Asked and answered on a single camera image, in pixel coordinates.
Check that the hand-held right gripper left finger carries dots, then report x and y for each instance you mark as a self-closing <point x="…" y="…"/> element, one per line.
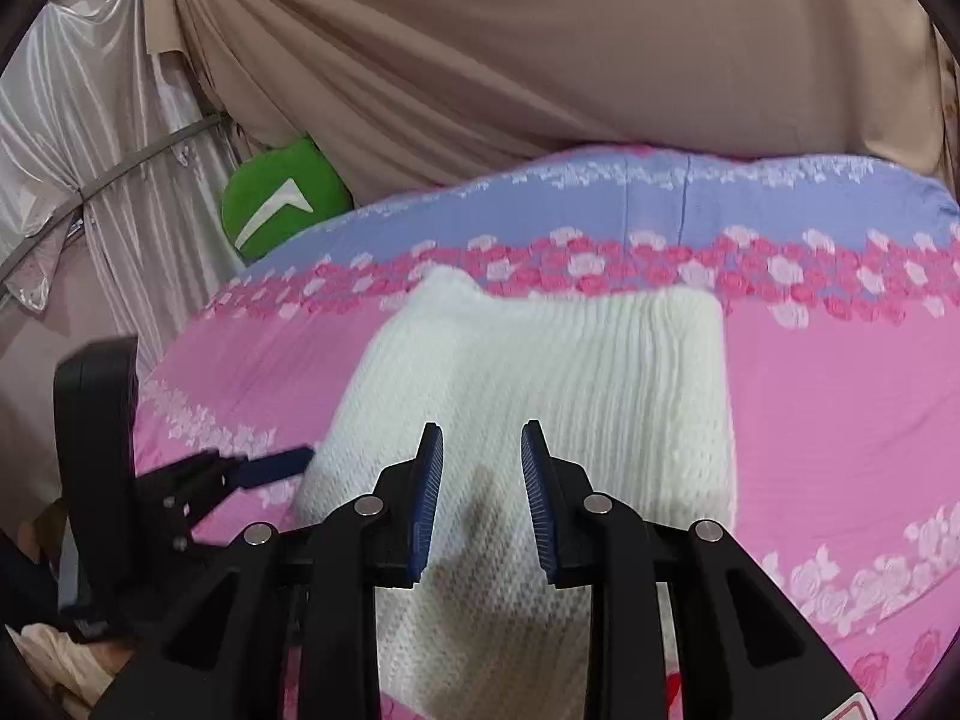
<point x="426" y="510"/>

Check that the beige curtain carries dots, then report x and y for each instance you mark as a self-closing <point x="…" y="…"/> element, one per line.
<point x="525" y="52"/>

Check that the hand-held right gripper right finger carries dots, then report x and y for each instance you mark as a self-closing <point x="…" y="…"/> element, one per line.
<point x="538" y="510"/>

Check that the pink floral bedsheet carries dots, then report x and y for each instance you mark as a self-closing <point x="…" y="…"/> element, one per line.
<point x="825" y="427"/>

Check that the green round cushion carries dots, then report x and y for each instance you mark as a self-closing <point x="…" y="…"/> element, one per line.
<point x="277" y="187"/>

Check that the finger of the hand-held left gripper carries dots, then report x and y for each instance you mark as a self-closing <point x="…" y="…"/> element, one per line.
<point x="277" y="465"/>

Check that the white red black knit sweater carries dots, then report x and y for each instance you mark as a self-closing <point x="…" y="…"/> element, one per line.
<point x="562" y="390"/>

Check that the white satin curtain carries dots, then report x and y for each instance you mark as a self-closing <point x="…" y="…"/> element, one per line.
<point x="90" y="105"/>

